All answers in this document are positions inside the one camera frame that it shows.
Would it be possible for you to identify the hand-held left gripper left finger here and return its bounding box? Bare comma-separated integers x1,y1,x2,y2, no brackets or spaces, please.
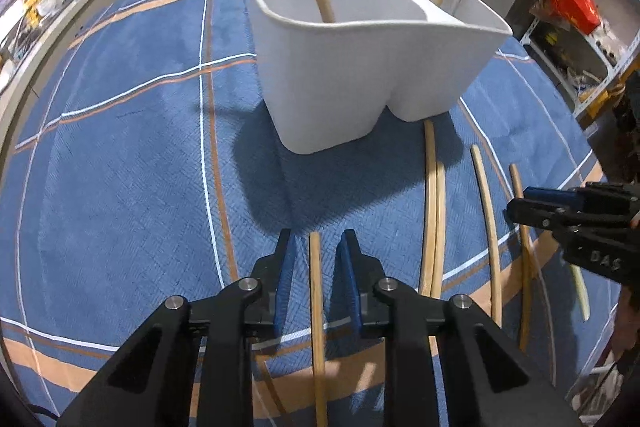
57,228,293,427

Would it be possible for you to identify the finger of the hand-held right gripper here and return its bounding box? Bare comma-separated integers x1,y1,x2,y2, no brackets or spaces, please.
524,183,640,210
509,199,626,235

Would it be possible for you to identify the blue plaid tablecloth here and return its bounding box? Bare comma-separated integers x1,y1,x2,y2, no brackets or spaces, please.
0,0,616,427

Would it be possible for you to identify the white utensil holder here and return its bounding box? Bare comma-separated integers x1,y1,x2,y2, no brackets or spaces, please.
244,0,514,154

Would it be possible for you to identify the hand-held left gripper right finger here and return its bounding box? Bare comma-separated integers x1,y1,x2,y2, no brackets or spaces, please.
336,229,583,427

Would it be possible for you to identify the white plastic spoon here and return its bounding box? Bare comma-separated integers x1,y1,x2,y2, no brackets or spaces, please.
570,264,591,322

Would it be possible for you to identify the black cable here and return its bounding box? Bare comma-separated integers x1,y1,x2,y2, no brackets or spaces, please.
22,399,61,423

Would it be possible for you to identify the white metal storage rack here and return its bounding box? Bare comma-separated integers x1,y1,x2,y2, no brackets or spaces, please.
520,0,640,128

